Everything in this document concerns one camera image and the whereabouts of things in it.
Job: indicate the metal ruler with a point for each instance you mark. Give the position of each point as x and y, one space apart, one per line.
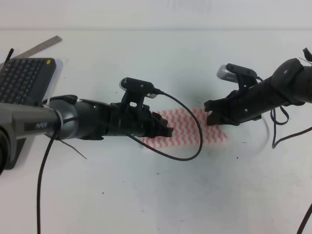
40 47

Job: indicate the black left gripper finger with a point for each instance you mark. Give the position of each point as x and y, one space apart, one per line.
162 131
160 119

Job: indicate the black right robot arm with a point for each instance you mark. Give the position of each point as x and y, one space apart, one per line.
290 84

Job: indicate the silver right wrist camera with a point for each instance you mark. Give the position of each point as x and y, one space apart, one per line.
244 77

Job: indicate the black zip tie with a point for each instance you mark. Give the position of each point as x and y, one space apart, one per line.
72 182

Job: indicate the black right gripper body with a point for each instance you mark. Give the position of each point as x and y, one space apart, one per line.
249 104

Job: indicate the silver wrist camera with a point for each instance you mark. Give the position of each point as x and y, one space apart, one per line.
141 87
244 77

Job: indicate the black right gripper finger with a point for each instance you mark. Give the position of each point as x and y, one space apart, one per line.
215 118
220 105

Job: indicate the black keyboard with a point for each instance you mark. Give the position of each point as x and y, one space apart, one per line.
23 84

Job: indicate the pink white wavy towel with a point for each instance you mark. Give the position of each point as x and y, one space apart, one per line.
186 131

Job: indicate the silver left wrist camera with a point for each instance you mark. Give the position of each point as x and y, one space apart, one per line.
141 87

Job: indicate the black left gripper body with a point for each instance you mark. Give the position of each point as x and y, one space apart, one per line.
125 119

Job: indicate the black cable tie end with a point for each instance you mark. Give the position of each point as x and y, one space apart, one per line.
9 55

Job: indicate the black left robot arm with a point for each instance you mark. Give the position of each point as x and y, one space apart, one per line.
68 117

